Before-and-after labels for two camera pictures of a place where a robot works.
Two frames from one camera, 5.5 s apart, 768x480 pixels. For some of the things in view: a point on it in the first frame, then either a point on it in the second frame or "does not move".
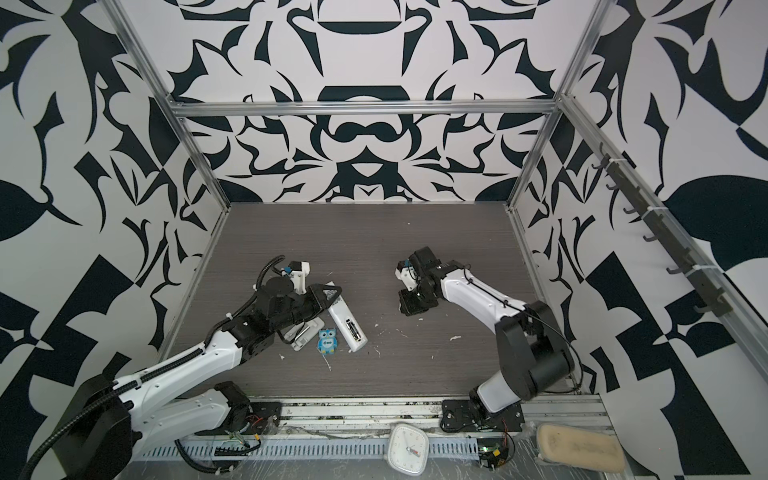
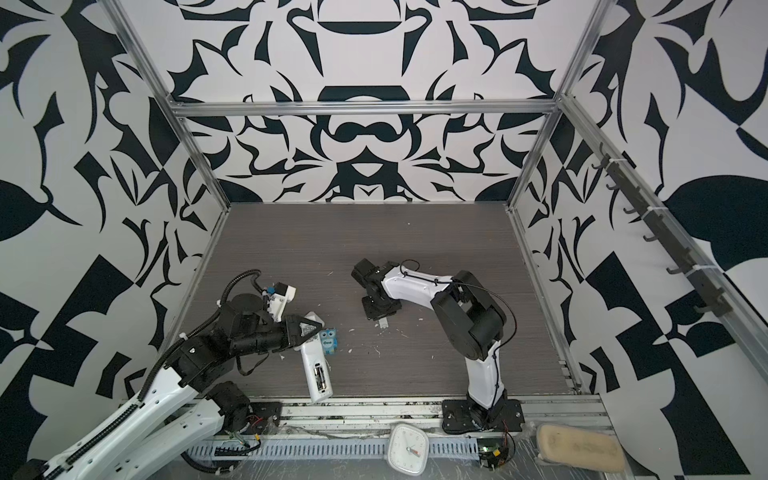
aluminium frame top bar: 363,107 does not move
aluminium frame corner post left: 122,23 does not move
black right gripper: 407,305 → 372,314
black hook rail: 658,230 does not move
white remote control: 347,324 → 316,365
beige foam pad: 581,446 does not move
